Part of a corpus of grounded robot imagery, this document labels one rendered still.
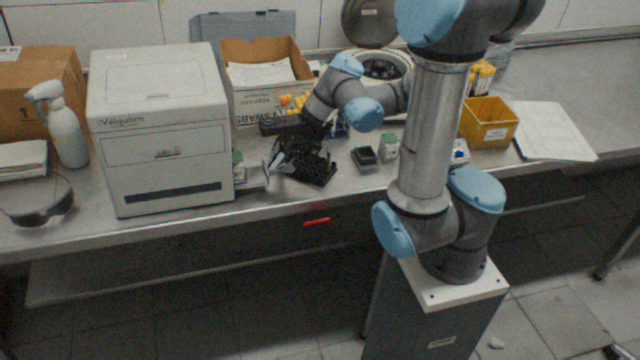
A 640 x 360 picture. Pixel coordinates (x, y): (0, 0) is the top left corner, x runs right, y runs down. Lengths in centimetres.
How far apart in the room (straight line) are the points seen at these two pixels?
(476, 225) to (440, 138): 24
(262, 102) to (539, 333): 150
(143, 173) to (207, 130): 18
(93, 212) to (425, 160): 80
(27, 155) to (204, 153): 51
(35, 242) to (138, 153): 32
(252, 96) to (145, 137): 43
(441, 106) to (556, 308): 173
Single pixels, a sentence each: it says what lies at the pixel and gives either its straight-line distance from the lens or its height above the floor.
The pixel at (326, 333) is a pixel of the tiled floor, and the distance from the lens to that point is 201.
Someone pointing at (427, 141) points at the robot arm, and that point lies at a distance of 79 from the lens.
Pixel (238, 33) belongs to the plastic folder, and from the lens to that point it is 166.
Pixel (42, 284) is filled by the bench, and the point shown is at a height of 27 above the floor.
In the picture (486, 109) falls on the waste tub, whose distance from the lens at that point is 160.
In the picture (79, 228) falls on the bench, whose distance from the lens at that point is 124.
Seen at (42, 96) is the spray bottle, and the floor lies 110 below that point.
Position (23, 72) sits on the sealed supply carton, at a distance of 148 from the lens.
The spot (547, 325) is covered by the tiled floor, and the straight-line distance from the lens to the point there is 231.
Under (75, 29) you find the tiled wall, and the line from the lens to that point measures 166.
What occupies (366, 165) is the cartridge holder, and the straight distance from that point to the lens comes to 133.
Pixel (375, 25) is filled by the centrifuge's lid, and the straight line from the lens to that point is 175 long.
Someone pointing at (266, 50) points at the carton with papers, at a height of 98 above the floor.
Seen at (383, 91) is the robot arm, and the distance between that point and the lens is 105.
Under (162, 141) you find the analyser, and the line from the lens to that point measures 107.
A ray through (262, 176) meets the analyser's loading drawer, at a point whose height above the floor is 92.
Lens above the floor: 174
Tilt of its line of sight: 42 degrees down
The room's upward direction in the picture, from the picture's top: 5 degrees clockwise
